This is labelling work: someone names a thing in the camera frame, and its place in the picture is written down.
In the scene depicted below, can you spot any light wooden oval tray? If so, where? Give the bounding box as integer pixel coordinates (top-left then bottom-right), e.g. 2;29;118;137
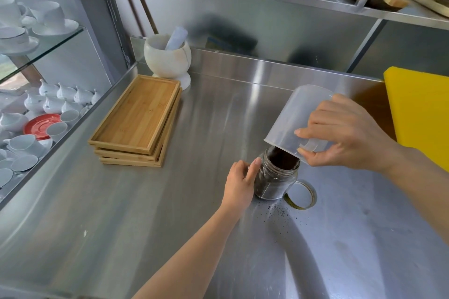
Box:
407;0;449;18

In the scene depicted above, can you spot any group of white porcelain tableware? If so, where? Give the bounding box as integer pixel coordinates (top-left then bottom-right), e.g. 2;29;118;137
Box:
0;79;102;191

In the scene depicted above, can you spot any white cup silver rim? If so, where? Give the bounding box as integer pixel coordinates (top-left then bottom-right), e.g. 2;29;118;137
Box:
0;26;30;45

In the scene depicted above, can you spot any translucent plastic measuring cup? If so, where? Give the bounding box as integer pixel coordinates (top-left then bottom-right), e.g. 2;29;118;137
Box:
263;84;339;165

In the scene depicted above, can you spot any clear glass jar with handle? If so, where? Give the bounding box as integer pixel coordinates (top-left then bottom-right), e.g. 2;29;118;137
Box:
253;148;302;201

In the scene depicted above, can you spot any white porcelain saucer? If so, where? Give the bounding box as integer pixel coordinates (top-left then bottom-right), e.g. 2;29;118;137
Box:
31;18;80;36

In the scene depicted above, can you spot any red saucer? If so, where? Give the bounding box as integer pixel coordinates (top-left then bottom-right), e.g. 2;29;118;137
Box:
23;114;62;141

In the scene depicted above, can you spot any white saucer silver rim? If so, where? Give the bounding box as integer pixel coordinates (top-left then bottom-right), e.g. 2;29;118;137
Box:
0;36;40;56

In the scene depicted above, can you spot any bamboo tray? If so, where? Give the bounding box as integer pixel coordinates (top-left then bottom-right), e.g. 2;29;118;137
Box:
94;88;183;162
87;74;181;155
99;93;183;168

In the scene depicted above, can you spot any person's left forearm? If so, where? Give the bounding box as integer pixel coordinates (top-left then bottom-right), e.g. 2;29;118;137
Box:
132;204;246;299

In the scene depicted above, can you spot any person's left hand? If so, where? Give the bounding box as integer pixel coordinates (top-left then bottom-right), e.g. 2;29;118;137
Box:
221;157;263;217

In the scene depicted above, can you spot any white marble pestle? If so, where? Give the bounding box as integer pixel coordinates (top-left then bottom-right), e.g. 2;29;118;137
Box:
165;26;189;51

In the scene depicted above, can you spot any gold metal jar lid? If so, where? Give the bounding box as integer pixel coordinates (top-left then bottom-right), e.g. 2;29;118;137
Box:
283;179;318;210

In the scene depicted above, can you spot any person's right hand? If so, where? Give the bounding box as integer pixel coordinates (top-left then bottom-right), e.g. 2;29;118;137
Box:
294;93;400;173

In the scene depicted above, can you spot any yellow plastic cutting board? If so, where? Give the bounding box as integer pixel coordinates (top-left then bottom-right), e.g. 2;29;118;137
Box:
383;66;449;173

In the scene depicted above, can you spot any white marble mortar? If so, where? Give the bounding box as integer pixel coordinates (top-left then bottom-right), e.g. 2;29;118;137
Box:
144;33;192;91

